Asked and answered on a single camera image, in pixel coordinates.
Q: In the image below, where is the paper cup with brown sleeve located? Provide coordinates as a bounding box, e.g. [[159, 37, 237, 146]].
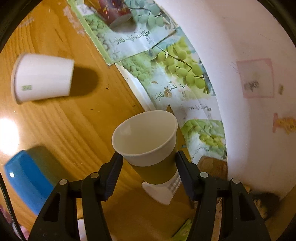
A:
[[112, 110, 178, 185]]

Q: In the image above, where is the translucent white plastic cup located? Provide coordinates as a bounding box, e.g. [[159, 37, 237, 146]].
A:
[[78, 219, 87, 241]]

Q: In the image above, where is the blue plastic cup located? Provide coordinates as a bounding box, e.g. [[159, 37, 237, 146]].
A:
[[4, 150, 54, 215]]

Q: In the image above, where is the checkered paper cup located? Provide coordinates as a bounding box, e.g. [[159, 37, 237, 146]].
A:
[[142, 171, 182, 205]]

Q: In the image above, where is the plain white paper cup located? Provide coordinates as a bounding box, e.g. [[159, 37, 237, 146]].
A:
[[11, 53, 74, 104]]

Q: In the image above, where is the dark red printed cup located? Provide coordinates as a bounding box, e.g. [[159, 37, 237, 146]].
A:
[[84, 0, 132, 28]]

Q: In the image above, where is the green wet wipes pack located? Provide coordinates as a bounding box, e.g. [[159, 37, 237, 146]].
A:
[[170, 219, 193, 241]]

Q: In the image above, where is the green grape poster sheet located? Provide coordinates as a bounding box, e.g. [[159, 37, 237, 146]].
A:
[[69, 1, 227, 163]]

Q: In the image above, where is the yellow toy wall sticker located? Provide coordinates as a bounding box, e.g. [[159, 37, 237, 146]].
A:
[[273, 113, 296, 135]]

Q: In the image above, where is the pink paper on wall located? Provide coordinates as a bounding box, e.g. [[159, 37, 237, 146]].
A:
[[236, 58, 275, 98]]

